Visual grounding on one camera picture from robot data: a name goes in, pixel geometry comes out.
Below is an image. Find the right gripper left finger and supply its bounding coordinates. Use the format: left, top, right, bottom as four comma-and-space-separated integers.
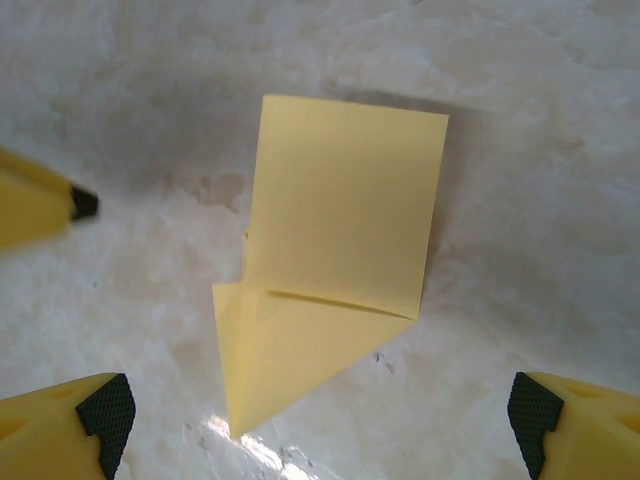
0, 372, 137, 480

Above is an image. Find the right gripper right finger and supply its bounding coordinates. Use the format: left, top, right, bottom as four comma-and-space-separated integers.
507, 371, 640, 480

